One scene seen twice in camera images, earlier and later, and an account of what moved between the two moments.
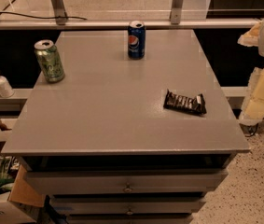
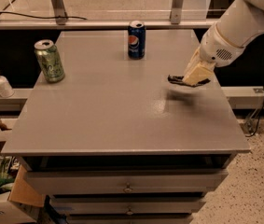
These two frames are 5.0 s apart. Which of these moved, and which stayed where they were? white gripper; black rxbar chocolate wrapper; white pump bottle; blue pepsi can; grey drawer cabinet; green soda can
Moved: white gripper; black rxbar chocolate wrapper
Stayed: green soda can; white pump bottle; blue pepsi can; grey drawer cabinet
